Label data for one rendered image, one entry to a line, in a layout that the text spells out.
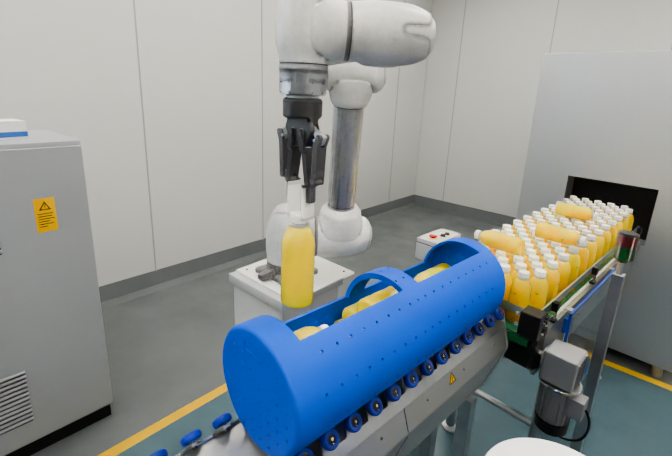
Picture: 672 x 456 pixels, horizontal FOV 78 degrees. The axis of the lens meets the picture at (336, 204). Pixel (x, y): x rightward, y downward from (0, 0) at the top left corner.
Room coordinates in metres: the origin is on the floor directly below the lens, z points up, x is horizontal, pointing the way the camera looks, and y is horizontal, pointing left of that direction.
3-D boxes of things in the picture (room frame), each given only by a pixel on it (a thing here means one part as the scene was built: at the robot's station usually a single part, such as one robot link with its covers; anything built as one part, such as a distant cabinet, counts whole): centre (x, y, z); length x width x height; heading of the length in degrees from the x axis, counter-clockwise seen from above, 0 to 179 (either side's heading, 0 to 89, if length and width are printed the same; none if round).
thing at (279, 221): (1.48, 0.17, 1.18); 0.18 x 0.16 x 0.22; 96
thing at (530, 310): (1.28, -0.70, 0.95); 0.10 x 0.07 x 0.10; 45
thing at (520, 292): (1.38, -0.69, 0.99); 0.07 x 0.07 x 0.19
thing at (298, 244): (0.80, 0.07, 1.36); 0.07 x 0.07 x 0.19
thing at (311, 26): (0.80, 0.06, 1.83); 0.13 x 0.11 x 0.16; 96
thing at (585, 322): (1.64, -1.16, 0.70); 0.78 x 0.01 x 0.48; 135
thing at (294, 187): (0.82, 0.09, 1.49); 0.03 x 0.01 x 0.07; 134
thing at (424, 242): (1.74, -0.47, 1.05); 0.20 x 0.10 x 0.10; 135
